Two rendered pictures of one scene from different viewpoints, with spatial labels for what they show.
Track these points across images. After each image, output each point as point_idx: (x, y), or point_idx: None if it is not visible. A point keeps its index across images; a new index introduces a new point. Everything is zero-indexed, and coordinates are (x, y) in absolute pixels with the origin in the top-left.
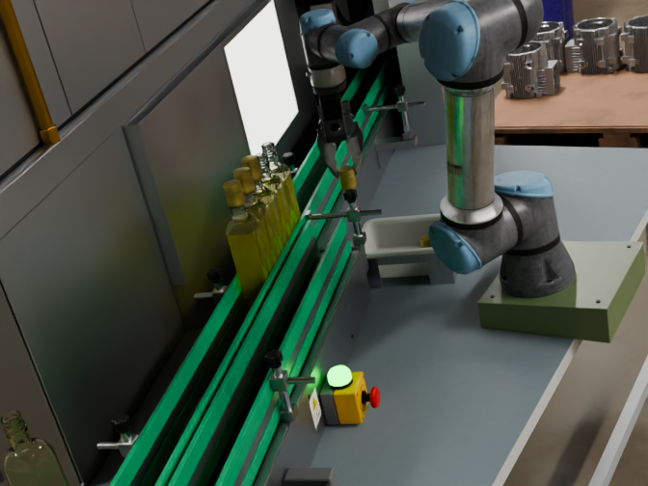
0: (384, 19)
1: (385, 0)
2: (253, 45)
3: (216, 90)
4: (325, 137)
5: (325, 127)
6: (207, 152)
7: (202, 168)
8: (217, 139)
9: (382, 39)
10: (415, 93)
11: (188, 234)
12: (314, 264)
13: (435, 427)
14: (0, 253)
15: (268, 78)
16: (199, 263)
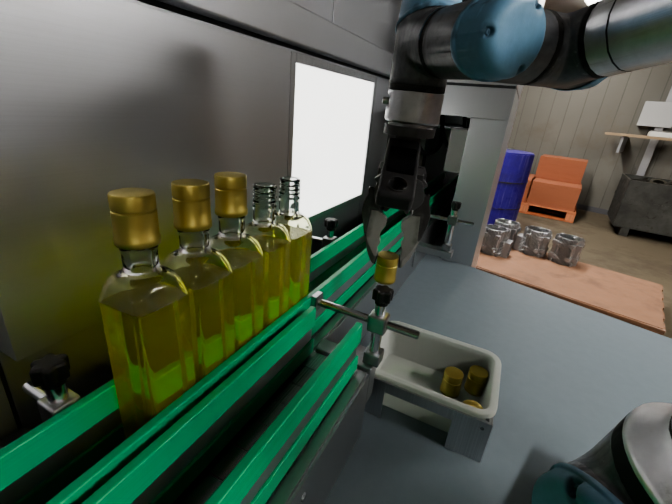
0: (559, 14)
1: (461, 138)
2: (337, 100)
3: (260, 95)
4: (377, 193)
5: (382, 179)
6: (202, 161)
7: (179, 176)
8: (234, 155)
9: (547, 43)
10: (459, 217)
11: (72, 268)
12: (297, 372)
13: None
14: None
15: (343, 145)
16: (92, 321)
